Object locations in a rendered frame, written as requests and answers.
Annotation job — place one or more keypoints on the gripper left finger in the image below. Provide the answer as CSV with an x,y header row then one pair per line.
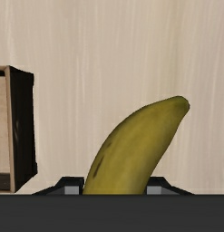
x,y
68,185

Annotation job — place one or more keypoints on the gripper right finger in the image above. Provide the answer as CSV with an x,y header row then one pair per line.
x,y
160,186

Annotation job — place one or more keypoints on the yellow-green banana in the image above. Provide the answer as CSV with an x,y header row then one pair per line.
x,y
134,148

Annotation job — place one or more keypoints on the wooden box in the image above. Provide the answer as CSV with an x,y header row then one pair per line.
x,y
21,127

